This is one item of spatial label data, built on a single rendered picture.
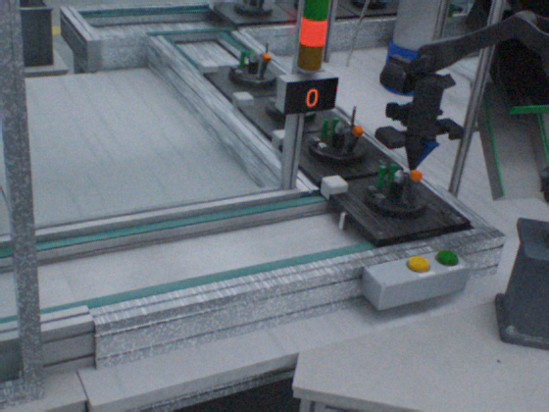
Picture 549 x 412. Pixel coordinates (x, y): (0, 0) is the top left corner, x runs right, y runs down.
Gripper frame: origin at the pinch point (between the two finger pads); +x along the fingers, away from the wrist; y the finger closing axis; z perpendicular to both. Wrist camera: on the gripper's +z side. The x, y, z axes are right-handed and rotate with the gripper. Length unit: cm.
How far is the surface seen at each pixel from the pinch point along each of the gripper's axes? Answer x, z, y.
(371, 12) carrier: 15, 128, -72
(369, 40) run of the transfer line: 24, 121, -69
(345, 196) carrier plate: 13.7, 9.3, 9.1
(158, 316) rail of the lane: 16, -14, 61
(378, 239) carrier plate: 13.6, -8.3, 11.6
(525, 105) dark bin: -9.3, -1.8, -25.3
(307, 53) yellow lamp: -18.7, 14.1, 20.7
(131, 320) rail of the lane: 15, -14, 66
